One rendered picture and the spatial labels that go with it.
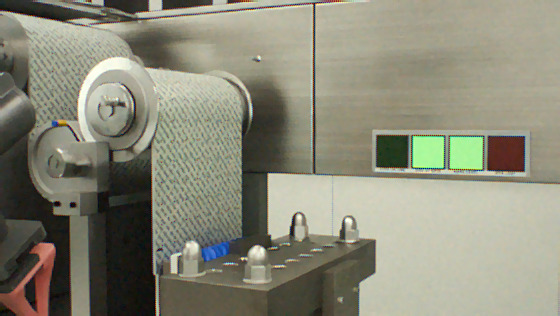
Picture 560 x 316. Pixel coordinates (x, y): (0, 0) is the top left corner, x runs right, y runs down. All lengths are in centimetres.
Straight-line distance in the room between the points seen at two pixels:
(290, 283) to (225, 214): 26
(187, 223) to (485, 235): 261
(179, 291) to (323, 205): 287
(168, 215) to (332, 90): 37
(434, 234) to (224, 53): 244
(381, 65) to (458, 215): 242
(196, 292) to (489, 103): 53
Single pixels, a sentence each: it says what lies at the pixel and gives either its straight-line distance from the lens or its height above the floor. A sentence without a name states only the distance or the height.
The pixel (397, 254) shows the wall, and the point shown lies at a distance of 360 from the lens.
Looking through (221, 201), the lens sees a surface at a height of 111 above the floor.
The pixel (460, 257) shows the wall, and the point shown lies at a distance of 352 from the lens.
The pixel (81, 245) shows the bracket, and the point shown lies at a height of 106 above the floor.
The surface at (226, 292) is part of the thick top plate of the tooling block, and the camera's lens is 84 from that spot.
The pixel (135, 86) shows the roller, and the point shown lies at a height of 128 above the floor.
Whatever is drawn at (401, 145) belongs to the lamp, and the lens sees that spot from 109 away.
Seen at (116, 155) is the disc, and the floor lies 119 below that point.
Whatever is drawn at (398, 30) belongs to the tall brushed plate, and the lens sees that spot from 111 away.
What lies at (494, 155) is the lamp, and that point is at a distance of 106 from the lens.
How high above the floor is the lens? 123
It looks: 3 degrees down
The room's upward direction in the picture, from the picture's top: straight up
